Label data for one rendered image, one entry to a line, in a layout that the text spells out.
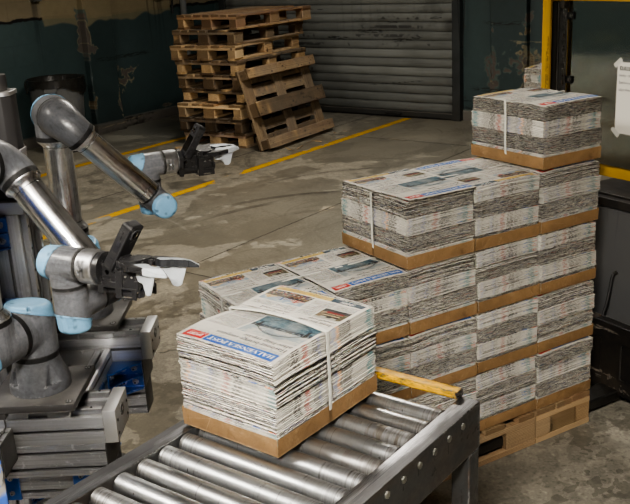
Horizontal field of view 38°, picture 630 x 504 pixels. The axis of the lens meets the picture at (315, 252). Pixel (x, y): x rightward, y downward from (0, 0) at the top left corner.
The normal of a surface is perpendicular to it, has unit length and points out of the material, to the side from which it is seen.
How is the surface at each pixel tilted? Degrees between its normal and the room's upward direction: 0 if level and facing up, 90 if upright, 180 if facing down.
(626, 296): 90
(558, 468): 0
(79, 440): 90
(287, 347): 2
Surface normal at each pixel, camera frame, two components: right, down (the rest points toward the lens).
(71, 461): 0.00, 0.31
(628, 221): -0.85, 0.21
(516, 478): -0.05, -0.95
